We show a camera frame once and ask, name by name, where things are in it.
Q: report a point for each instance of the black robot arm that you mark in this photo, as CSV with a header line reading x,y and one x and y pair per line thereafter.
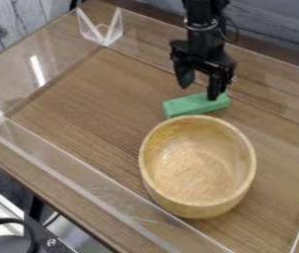
x,y
205,15

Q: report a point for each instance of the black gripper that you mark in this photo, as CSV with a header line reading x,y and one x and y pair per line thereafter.
x,y
201,53

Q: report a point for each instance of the black table leg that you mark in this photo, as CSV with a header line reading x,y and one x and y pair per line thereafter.
x,y
37,209

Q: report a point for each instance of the clear acrylic tray wall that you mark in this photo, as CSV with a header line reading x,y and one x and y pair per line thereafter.
x,y
78,106

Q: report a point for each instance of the clear acrylic corner bracket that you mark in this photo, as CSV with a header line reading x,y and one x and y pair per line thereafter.
x,y
102,34

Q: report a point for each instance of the green rectangular block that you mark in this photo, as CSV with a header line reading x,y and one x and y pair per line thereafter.
x,y
195,105

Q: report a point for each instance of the black metal stand base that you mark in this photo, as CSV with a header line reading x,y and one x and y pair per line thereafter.
x,y
45,243

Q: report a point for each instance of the brown wooden bowl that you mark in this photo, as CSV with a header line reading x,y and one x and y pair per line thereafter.
x,y
199,165

